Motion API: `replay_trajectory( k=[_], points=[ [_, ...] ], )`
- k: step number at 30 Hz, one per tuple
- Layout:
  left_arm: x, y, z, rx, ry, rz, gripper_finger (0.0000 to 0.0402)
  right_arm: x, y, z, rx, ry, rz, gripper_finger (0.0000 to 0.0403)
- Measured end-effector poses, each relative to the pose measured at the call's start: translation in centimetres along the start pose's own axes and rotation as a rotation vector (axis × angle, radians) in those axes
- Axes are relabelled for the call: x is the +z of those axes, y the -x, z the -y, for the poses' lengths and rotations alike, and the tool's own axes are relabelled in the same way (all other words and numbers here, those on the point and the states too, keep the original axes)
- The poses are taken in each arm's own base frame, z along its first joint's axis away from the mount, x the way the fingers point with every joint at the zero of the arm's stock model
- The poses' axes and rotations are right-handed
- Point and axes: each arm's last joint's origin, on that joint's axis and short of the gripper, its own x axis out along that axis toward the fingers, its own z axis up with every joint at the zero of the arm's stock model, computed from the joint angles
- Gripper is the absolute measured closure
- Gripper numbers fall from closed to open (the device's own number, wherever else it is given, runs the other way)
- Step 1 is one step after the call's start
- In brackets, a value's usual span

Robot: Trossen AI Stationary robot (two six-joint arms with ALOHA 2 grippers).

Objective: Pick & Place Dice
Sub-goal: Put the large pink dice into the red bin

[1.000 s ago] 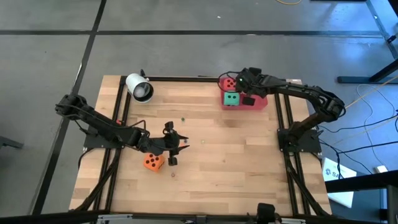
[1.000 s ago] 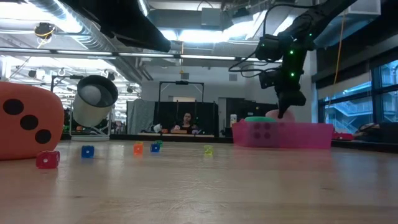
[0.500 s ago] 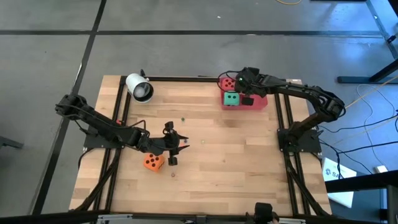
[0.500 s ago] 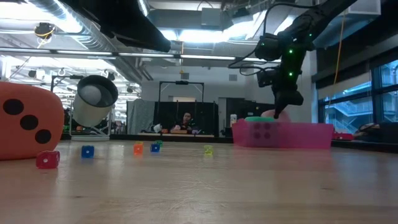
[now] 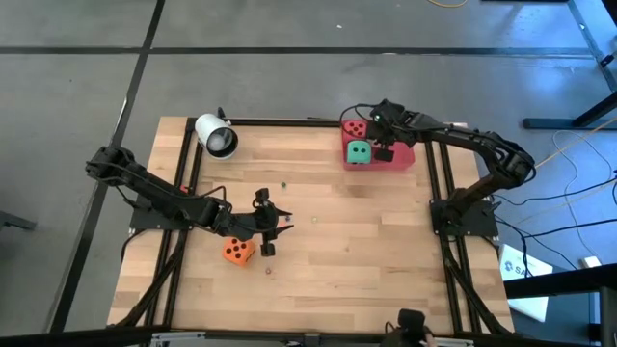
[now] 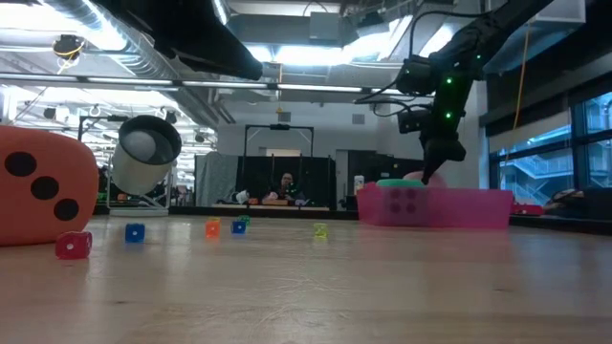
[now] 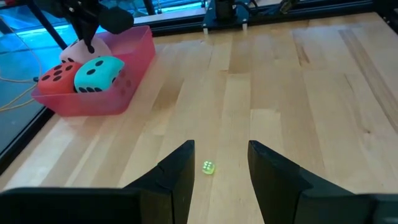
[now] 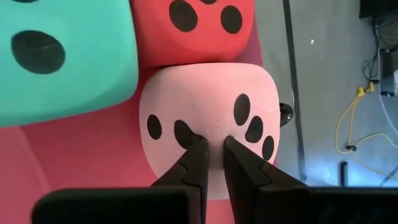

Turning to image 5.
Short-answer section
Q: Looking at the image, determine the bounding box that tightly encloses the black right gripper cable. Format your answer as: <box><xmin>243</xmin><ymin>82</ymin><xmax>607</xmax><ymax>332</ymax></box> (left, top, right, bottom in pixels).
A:
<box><xmin>338</xmin><ymin>102</ymin><xmax>382</xmax><ymax>127</ymax></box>

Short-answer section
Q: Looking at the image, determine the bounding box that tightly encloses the black desk leg frame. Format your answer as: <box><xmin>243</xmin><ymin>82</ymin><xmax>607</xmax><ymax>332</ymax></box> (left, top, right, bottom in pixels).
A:
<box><xmin>523</xmin><ymin>0</ymin><xmax>617</xmax><ymax>130</ymax></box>

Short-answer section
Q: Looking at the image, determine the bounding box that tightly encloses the white floor cable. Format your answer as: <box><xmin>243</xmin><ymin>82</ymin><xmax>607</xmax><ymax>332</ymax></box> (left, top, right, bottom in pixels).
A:
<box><xmin>551</xmin><ymin>128</ymin><xmax>617</xmax><ymax>261</ymax></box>

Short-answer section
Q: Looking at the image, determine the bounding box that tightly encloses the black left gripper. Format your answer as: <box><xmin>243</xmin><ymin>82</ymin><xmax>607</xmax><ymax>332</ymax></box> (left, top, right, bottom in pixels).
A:
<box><xmin>211</xmin><ymin>187</ymin><xmax>294</xmax><ymax>258</ymax></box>

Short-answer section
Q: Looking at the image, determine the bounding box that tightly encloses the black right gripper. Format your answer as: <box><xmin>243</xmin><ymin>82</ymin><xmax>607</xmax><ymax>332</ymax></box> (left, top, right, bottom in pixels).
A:
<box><xmin>368</xmin><ymin>98</ymin><xmax>420</xmax><ymax>164</ymax></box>

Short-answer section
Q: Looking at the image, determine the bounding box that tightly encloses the white cylindrical cup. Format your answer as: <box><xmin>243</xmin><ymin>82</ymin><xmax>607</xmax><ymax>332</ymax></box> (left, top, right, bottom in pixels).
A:
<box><xmin>194</xmin><ymin>113</ymin><xmax>239</xmax><ymax>161</ymax></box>

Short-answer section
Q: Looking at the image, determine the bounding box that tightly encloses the black floor cable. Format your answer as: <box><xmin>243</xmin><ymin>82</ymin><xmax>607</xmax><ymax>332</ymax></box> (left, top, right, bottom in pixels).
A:
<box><xmin>523</xmin><ymin>217</ymin><xmax>617</xmax><ymax>240</ymax></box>
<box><xmin>491</xmin><ymin>176</ymin><xmax>617</xmax><ymax>201</ymax></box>

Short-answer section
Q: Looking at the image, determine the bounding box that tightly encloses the large teal foam die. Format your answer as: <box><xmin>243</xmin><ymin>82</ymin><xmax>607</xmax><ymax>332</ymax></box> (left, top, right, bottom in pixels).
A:
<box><xmin>346</xmin><ymin>140</ymin><xmax>373</xmax><ymax>166</ymax></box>

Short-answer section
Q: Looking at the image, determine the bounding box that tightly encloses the black angled metal beam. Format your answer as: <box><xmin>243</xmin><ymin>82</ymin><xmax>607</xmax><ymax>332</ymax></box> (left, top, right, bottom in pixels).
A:
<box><xmin>503</xmin><ymin>262</ymin><xmax>617</xmax><ymax>347</ymax></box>

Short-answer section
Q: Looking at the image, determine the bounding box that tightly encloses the pink translucent plastic bin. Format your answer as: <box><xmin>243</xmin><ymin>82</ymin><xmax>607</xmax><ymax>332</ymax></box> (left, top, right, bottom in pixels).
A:
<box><xmin>340</xmin><ymin>119</ymin><xmax>416</xmax><ymax>172</ymax></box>

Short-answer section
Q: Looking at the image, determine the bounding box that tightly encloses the large orange foam die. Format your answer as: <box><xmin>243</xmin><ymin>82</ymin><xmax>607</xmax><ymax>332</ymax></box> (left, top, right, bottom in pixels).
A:
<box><xmin>222</xmin><ymin>237</ymin><xmax>256</xmax><ymax>267</ymax></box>

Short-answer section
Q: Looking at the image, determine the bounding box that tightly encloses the long yellow extension cable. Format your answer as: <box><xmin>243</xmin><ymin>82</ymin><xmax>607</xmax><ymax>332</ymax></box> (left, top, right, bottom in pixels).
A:
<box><xmin>533</xmin><ymin>115</ymin><xmax>617</xmax><ymax>169</ymax></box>

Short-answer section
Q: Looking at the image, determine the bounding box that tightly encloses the white printed cardboard box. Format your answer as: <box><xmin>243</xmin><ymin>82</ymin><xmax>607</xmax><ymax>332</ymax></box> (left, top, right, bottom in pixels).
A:
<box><xmin>498</xmin><ymin>243</ymin><xmax>554</xmax><ymax>323</ymax></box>

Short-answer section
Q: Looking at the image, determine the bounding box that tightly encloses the black rig beam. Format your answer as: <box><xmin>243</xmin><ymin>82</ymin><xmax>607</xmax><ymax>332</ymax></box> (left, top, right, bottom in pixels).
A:
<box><xmin>0</xmin><ymin>325</ymin><xmax>617</xmax><ymax>347</ymax></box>

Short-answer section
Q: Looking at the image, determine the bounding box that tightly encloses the large red foam die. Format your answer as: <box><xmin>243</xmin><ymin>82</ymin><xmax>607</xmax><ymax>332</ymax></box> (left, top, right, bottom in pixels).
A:
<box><xmin>342</xmin><ymin>120</ymin><xmax>368</xmax><ymax>141</ymax></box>

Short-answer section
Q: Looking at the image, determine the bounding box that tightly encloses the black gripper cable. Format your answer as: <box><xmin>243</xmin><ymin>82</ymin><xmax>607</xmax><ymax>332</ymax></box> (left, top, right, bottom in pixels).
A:
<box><xmin>192</xmin><ymin>184</ymin><xmax>233</xmax><ymax>213</ymax></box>
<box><xmin>338</xmin><ymin>102</ymin><xmax>382</xmax><ymax>127</ymax></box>

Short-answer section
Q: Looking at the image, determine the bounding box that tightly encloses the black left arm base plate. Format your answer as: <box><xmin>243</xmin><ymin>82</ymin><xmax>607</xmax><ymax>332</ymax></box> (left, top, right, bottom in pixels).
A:
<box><xmin>128</xmin><ymin>192</ymin><xmax>198</xmax><ymax>231</ymax></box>

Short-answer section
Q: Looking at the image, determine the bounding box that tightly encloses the black aluminium table frame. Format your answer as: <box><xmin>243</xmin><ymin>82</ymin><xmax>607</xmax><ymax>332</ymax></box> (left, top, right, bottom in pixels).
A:
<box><xmin>113</xmin><ymin>106</ymin><xmax>515</xmax><ymax>336</ymax></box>

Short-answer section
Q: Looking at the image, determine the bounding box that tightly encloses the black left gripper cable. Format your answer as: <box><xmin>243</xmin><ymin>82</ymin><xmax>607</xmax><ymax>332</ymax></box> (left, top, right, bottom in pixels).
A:
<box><xmin>192</xmin><ymin>184</ymin><xmax>233</xmax><ymax>213</ymax></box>

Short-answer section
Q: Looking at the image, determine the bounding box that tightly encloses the black floor stand foot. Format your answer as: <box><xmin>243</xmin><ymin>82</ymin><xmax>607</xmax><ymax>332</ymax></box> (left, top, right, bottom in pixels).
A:
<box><xmin>0</xmin><ymin>210</ymin><xmax>38</xmax><ymax>231</ymax></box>

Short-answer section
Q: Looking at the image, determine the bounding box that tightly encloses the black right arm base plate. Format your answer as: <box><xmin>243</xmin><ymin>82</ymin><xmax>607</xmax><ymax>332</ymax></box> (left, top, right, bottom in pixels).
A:
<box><xmin>429</xmin><ymin>198</ymin><xmax>499</xmax><ymax>237</ymax></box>

